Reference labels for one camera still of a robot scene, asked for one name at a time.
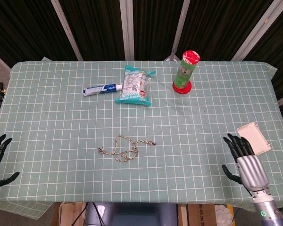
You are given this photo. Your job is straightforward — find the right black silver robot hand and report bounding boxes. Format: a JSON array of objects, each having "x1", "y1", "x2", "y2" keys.
[{"x1": 221, "y1": 133, "x2": 270, "y2": 192}]

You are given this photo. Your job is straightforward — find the white flower shaped foam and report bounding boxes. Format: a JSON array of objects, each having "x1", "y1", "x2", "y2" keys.
[{"x1": 214, "y1": 204, "x2": 234, "y2": 226}]

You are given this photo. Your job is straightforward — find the green white checked tablecloth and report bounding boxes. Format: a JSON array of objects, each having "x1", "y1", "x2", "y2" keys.
[{"x1": 0, "y1": 57, "x2": 279, "y2": 214}]

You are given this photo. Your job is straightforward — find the red round plastic base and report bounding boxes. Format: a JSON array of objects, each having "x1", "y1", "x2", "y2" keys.
[{"x1": 172, "y1": 80, "x2": 193, "y2": 94}]

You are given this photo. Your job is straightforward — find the blue white toothpaste tube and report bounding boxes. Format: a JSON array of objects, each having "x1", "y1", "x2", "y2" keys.
[{"x1": 82, "y1": 83, "x2": 124, "y2": 97}]

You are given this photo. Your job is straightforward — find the green chips can red lid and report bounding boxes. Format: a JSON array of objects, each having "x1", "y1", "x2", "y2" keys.
[{"x1": 173, "y1": 49, "x2": 201, "y2": 89}]

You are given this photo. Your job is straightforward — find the grey robot torso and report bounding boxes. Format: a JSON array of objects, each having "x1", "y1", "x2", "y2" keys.
[{"x1": 84, "y1": 202, "x2": 185, "y2": 226}]

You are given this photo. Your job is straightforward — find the teal clear snack bag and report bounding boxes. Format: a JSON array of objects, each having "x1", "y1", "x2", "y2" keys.
[{"x1": 115, "y1": 65, "x2": 156, "y2": 107}]

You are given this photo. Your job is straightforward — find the black pleated curtain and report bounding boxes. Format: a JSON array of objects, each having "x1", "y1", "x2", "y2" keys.
[{"x1": 0, "y1": 0, "x2": 283, "y2": 99}]

